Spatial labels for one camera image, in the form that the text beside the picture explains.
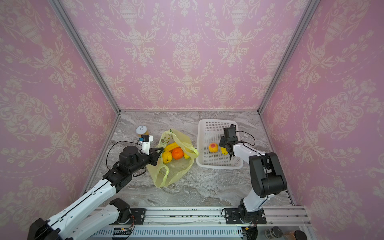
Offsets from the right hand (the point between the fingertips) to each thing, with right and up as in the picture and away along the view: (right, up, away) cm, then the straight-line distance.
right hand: (226, 139), depth 97 cm
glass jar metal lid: (+13, -35, -35) cm, 51 cm away
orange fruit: (-31, -7, -7) cm, 32 cm away
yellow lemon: (-3, -6, -7) cm, 10 cm away
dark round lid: (+23, -36, -36) cm, 56 cm away
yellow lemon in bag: (-37, -10, -8) cm, 39 cm away
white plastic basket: (-10, -10, -2) cm, 14 cm away
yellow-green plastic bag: (-32, -11, -33) cm, 48 cm away
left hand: (-36, -3, -21) cm, 42 cm away
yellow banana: (-36, -4, -3) cm, 36 cm away
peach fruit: (-9, -4, -5) cm, 11 cm away
